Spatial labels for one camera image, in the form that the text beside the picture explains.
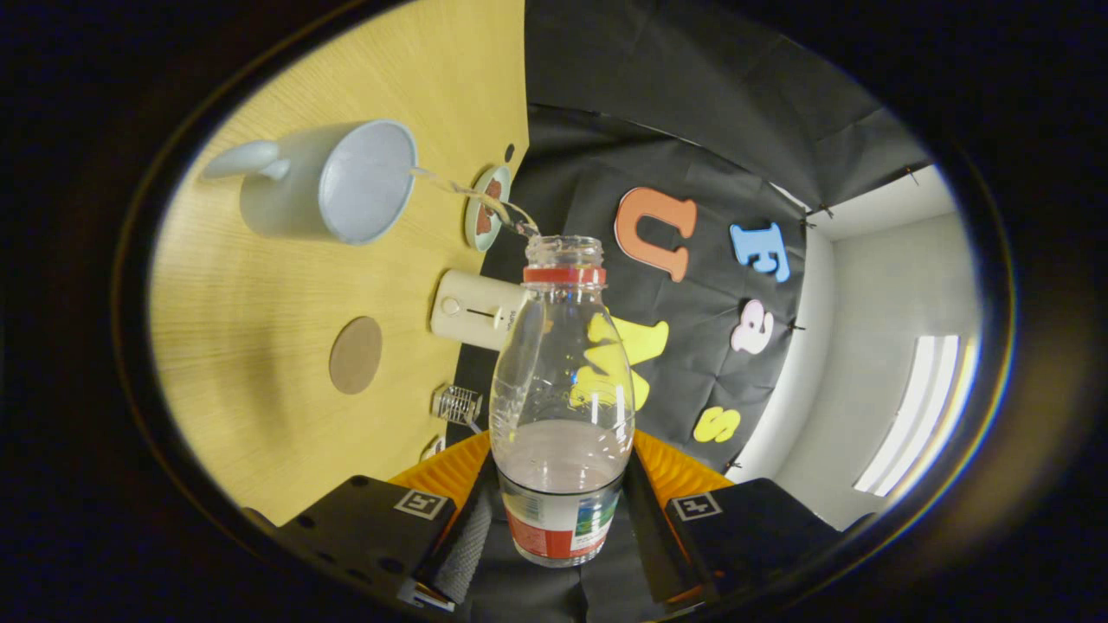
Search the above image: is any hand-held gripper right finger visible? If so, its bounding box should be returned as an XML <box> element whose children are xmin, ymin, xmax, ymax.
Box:
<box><xmin>622</xmin><ymin>430</ymin><xmax>842</xmax><ymax>605</ymax></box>

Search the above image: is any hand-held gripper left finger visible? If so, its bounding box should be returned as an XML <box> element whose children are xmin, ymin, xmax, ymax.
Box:
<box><xmin>277</xmin><ymin>430</ymin><xmax>504</xmax><ymax>611</ymax></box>

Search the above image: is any round brown coaster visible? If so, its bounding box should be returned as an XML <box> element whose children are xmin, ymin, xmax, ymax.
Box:
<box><xmin>328</xmin><ymin>316</ymin><xmax>384</xmax><ymax>395</ymax></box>

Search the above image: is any clear juice bottle red label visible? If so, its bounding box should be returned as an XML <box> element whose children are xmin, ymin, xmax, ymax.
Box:
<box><xmin>489</xmin><ymin>235</ymin><xmax>637</xmax><ymax>568</ymax></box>

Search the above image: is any white cup with handle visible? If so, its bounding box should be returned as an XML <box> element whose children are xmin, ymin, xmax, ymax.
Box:
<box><xmin>201</xmin><ymin>119</ymin><xmax>419</xmax><ymax>246</ymax></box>

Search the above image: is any large ceiling light panel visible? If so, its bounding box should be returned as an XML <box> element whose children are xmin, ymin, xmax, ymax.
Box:
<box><xmin>853</xmin><ymin>335</ymin><xmax>979</xmax><ymax>498</ymax></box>

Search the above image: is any wooden table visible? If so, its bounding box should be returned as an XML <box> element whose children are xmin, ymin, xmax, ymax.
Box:
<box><xmin>149</xmin><ymin>0</ymin><xmax>529</xmax><ymax>527</ymax></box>

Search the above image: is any white toaster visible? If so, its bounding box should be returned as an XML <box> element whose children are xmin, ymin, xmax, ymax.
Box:
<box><xmin>430</xmin><ymin>270</ymin><xmax>526</xmax><ymax>351</ymax></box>

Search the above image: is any pale green plate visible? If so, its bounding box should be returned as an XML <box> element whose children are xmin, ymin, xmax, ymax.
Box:
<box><xmin>464</xmin><ymin>164</ymin><xmax>513</xmax><ymax>253</ymax></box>

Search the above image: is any black backdrop cloth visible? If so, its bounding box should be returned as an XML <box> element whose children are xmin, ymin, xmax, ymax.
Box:
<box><xmin>446</xmin><ymin>0</ymin><xmax>931</xmax><ymax>623</ymax></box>

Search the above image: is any metal wire basket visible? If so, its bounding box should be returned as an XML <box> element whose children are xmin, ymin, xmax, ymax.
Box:
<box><xmin>431</xmin><ymin>384</ymin><xmax>484</xmax><ymax>427</ymax></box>

